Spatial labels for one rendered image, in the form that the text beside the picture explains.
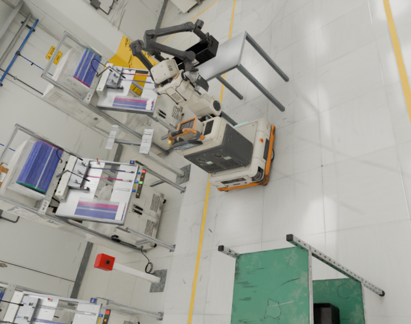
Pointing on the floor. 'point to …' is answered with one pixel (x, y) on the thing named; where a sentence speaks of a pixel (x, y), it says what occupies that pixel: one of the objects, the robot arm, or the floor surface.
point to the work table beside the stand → (229, 47)
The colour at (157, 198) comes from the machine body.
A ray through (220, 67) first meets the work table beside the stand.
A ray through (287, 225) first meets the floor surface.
